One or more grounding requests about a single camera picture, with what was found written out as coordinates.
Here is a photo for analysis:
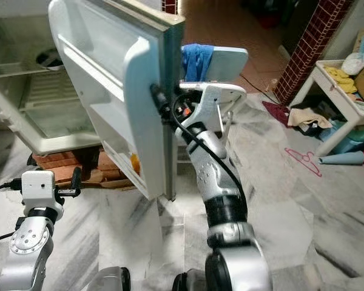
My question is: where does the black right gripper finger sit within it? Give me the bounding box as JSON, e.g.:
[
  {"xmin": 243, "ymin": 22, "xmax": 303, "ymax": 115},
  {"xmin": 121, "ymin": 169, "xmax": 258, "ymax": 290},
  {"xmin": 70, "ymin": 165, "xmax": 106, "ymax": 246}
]
[{"xmin": 150, "ymin": 84, "xmax": 174, "ymax": 121}]

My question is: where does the white fridge door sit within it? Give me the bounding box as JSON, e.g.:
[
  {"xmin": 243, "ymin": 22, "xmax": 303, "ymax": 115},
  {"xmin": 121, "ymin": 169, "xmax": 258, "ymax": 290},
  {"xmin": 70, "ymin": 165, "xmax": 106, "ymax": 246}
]
[{"xmin": 47, "ymin": 0, "xmax": 186, "ymax": 202}]

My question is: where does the white fridge cabinet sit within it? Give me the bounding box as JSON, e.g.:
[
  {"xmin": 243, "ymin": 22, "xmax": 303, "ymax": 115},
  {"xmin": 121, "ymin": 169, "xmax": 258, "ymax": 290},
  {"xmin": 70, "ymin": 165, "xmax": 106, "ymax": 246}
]
[{"xmin": 0, "ymin": 0, "xmax": 104, "ymax": 155}]

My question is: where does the red brick pile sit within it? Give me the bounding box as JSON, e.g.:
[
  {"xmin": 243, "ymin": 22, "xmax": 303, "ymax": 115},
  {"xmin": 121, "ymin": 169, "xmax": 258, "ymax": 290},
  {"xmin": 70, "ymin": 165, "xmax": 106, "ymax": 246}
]
[
  {"xmin": 94, "ymin": 147, "xmax": 134, "ymax": 186},
  {"xmin": 32, "ymin": 152, "xmax": 79, "ymax": 176}
]

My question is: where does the blue cloth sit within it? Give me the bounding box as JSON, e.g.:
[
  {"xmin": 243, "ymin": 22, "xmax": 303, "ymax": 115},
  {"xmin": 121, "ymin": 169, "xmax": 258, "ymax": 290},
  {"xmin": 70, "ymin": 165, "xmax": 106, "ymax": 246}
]
[{"xmin": 181, "ymin": 43, "xmax": 215, "ymax": 83}]

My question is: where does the maroon cloth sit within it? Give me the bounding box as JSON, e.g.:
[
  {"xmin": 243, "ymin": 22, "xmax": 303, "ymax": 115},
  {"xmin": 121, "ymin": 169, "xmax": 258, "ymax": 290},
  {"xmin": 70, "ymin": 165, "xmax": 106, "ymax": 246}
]
[{"xmin": 261, "ymin": 100, "xmax": 291, "ymax": 127}]

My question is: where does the grey robot left leg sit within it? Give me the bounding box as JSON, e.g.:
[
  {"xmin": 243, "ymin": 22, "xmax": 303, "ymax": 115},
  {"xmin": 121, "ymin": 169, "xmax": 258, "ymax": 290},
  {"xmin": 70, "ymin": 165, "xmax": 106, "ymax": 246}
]
[{"xmin": 85, "ymin": 266, "xmax": 132, "ymax": 291}]

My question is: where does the grey robot leg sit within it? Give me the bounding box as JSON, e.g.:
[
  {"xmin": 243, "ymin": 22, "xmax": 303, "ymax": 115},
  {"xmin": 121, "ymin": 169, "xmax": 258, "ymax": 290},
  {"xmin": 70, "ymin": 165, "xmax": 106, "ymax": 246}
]
[
  {"xmin": 85, "ymin": 266, "xmax": 132, "ymax": 291},
  {"xmin": 173, "ymin": 270, "xmax": 208, "ymax": 291}
]

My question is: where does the dark round bowl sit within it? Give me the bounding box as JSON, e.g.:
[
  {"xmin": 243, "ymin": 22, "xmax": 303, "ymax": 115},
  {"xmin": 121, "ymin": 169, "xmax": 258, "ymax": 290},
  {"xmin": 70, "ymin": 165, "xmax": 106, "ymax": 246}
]
[{"xmin": 35, "ymin": 47, "xmax": 64, "ymax": 69}]

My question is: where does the beige cloth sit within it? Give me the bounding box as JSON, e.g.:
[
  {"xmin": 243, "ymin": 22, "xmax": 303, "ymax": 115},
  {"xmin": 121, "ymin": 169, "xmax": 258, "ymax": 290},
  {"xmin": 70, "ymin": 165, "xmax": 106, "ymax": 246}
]
[{"xmin": 288, "ymin": 107, "xmax": 334, "ymax": 130}]

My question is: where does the maroon tiled pillar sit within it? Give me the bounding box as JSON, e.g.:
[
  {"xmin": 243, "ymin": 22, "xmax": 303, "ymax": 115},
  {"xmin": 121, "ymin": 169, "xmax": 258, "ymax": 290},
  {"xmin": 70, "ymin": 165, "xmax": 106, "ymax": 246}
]
[{"xmin": 273, "ymin": 0, "xmax": 339, "ymax": 105}]

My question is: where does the pink clothes hanger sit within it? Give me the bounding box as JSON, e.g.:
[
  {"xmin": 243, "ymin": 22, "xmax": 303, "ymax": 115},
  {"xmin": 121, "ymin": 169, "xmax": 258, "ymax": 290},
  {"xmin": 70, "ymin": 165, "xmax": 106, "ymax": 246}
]
[{"xmin": 285, "ymin": 147, "xmax": 324, "ymax": 178}]

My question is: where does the grey robot right leg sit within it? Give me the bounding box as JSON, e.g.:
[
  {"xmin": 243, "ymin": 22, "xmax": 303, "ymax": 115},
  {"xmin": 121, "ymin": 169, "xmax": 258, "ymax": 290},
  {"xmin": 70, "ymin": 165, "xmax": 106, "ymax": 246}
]
[{"xmin": 173, "ymin": 270, "xmax": 208, "ymax": 291}]

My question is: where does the yellow cloth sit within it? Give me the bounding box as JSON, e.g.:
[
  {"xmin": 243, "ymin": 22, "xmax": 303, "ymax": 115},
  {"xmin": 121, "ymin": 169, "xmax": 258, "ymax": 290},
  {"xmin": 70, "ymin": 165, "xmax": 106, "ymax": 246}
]
[{"xmin": 325, "ymin": 65, "xmax": 360, "ymax": 95}]

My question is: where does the grey blue cone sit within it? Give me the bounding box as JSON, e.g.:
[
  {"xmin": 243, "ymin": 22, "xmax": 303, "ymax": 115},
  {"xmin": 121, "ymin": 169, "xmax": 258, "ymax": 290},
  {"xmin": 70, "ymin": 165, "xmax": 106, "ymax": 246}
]
[{"xmin": 318, "ymin": 151, "xmax": 364, "ymax": 166}]

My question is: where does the white low shelf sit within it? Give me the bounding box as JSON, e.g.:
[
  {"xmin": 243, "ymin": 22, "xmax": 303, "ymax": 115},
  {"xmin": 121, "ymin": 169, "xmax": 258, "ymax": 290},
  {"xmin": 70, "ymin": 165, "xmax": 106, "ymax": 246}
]
[{"xmin": 290, "ymin": 59, "xmax": 364, "ymax": 158}]

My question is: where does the teal bag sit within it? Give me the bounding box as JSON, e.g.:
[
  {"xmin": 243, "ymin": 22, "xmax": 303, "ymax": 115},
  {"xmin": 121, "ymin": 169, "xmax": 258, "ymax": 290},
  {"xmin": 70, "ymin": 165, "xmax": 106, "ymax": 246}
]
[{"xmin": 331, "ymin": 118, "xmax": 364, "ymax": 155}]

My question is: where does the white plastic bag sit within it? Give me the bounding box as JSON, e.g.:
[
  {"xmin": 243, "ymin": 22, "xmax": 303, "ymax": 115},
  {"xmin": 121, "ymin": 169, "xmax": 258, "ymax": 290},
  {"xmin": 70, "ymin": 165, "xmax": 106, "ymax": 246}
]
[{"xmin": 342, "ymin": 51, "xmax": 364, "ymax": 77}]

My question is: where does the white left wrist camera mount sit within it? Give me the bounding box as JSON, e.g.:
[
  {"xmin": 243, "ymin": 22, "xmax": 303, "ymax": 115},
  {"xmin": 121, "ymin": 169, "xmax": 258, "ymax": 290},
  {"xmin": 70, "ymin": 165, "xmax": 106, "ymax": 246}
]
[{"xmin": 21, "ymin": 170, "xmax": 56, "ymax": 210}]

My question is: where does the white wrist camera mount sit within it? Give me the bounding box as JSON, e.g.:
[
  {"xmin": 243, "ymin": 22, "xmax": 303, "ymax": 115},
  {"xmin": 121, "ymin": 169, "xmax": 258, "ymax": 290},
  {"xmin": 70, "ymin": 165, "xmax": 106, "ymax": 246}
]
[
  {"xmin": 179, "ymin": 84, "xmax": 247, "ymax": 137},
  {"xmin": 21, "ymin": 170, "xmax": 56, "ymax": 210}
]

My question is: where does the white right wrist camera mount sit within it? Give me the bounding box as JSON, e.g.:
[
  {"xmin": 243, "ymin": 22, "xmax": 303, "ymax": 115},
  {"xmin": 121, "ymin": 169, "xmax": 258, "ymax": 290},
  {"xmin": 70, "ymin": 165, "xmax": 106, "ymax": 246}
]
[{"xmin": 179, "ymin": 84, "xmax": 247, "ymax": 137}]

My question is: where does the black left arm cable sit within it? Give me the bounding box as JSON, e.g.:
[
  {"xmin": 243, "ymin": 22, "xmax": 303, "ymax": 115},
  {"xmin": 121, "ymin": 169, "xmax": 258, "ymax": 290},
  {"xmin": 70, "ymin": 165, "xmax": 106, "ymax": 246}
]
[
  {"xmin": 0, "ymin": 179, "xmax": 23, "ymax": 199},
  {"xmin": 0, "ymin": 233, "xmax": 16, "ymax": 247}
]

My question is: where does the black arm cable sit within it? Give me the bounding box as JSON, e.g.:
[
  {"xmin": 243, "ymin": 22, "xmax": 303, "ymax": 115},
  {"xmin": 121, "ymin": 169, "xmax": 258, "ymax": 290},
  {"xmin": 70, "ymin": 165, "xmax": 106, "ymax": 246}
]
[
  {"xmin": 0, "ymin": 179, "xmax": 23, "ymax": 199},
  {"xmin": 170, "ymin": 106, "xmax": 244, "ymax": 195},
  {"xmin": 0, "ymin": 233, "xmax": 16, "ymax": 247}
]

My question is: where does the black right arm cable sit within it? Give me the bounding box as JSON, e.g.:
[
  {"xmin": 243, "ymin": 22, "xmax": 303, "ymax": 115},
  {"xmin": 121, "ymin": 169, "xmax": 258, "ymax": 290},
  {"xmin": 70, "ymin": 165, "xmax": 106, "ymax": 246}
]
[{"xmin": 170, "ymin": 106, "xmax": 244, "ymax": 195}]

